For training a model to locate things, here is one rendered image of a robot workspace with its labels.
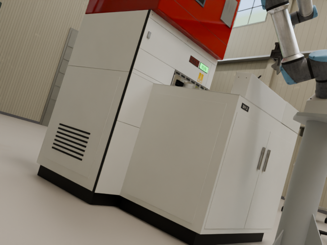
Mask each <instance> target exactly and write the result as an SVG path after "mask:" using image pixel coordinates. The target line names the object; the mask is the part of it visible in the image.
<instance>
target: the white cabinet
mask: <svg viewBox="0 0 327 245"><path fill-rule="evenodd" d="M297 136H298V134H296V133H295V132H293V131H292V130H290V129H289V128H287V127H286V126H284V125H283V124H282V123H280V122H279V121H277V120H276V119H274V118H273V117H271V116H270V115H268V114H267V113H265V112H264V111H262V110H261V109H259V108H258V107H256V106H255V105H253V104H252V103H250V102H249V101H247V100H246V99H244V98H243V97H241V96H240V95H234V94H227V93H219V92H212V91H205V90H197V89H190V88H182V87H173V86H165V85H158V84H153V87H152V90H151V93H150V97H149V99H148V103H147V106H146V109H145V113H144V117H143V120H142V123H141V127H140V130H139V133H138V136H137V140H136V143H135V146H134V149H133V152H132V156H131V159H130V162H129V166H128V169H127V173H126V176H125V179H124V182H123V186H122V189H121V192H120V196H122V200H121V204H120V207H119V208H120V209H122V210H124V211H126V212H128V213H130V214H131V215H133V216H135V217H137V218H139V219H141V220H143V221H145V222H147V223H149V224H151V225H152V226H154V227H156V228H158V229H160V230H162V231H164V232H166V233H168V234H170V235H171V236H173V237H175V238H177V239H179V240H181V241H183V242H185V243H187V244H189V245H224V244H237V243H251V242H261V241H262V239H263V235H264V233H271V232H272V229H273V225H274V221H275V218H276V214H277V210H278V206H279V203H280V199H281V195H282V192H283V188H284V185H285V181H286V177H287V173H288V170H289V166H290V162H291V158H292V154H293V151H294V147H295V143H296V140H297Z"/></svg>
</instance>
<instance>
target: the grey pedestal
mask: <svg viewBox="0 0 327 245"><path fill-rule="evenodd" d="M293 120H294V121H297V122H299V123H301V124H303V125H305V129H304V133H303V136H302V140H301V143H300V147H299V151H298V155H297V158H296V162H295V166H294V170H293V173H292V177H291V181H290V185H289V189H288V192H287V196H286V200H285V204H284V207H283V211H282V214H281V218H280V222H279V225H278V229H277V233H276V237H275V240H274V243H273V245H323V242H322V239H321V236H320V233H319V229H318V227H317V224H316V220H315V218H316V215H317V211H318V207H319V203H320V200H321V196H322V192H323V188H324V184H325V180H326V177H327V114H319V113H306V112H297V113H296V114H295V115H294V117H293Z"/></svg>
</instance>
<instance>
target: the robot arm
mask: <svg viewBox="0 0 327 245"><path fill-rule="evenodd" d="M296 1H297V5H298V9H299V10H298V11H296V12H293V13H290V14H289V12H288V6H289V4H290V3H289V0H261V5H262V9H263V10H266V11H267V13H269V14H270V15H271V17H272V21H273V25H274V28H275V32H276V35H277V39H278V42H275V49H274V50H272V51H271V55H270V58H271V59H272V60H273V61H275V63H274V64H272V65H271V67H272V68H273V69H274V70H276V74H277V75H278V74H279V73H280V72H281V73H282V75H283V77H284V80H285V81H286V83H287V84H288V85H293V84H297V83H301V82H304V81H307V80H311V79H315V81H316V90H315V94H316V97H317V98H320V99H327V50H318V51H314V52H311V53H310V54H309V57H308V58H304V55H303V54H301V53H300V52H299V48H298V45H297V41H296V38H295V34H294V28H295V25H296V24H299V23H301V22H304V21H307V20H310V19H313V18H316V17H317V16H318V12H317V9H316V6H315V5H312V0H296Z"/></svg>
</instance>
